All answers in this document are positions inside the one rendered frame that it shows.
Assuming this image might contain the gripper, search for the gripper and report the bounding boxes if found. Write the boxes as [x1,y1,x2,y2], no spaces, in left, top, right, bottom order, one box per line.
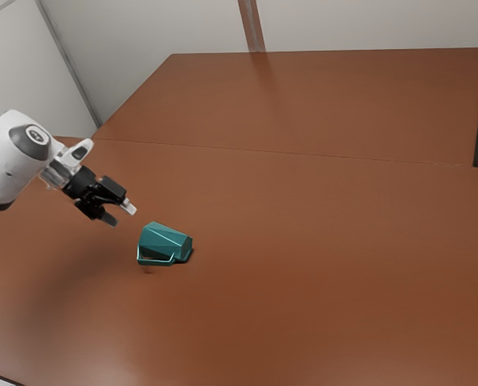
[63,165,138,228]

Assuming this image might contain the teal faceted mug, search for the teal faceted mug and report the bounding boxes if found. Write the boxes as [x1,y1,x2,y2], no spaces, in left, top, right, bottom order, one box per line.
[136,220,194,267]

